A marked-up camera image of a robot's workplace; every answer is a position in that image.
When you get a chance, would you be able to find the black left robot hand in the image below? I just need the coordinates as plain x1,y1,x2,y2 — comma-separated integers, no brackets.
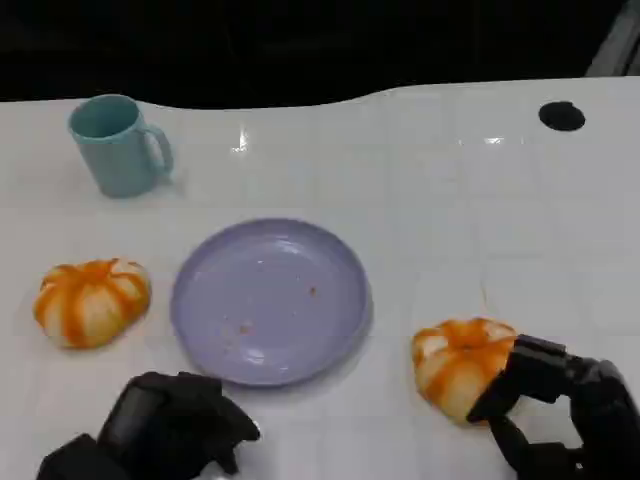
97,370,262,480

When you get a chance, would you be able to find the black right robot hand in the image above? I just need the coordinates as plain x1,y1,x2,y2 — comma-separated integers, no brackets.
467,334,640,480

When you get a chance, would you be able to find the orange white toy bread roll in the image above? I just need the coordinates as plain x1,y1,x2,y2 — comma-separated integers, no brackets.
32,257,152,350
411,317,519,427

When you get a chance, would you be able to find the lilac plate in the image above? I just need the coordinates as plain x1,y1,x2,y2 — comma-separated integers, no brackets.
170,217,374,388

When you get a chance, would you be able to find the black round table grommet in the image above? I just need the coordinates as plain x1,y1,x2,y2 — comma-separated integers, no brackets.
538,101,586,132

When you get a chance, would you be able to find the pale green mug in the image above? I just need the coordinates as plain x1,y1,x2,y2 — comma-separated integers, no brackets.
68,93,175,199

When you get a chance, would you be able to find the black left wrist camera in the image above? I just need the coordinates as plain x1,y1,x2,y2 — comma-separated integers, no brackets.
36,433,132,480

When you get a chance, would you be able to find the grey metal frame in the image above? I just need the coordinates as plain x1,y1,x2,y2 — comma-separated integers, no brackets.
584,0,640,78

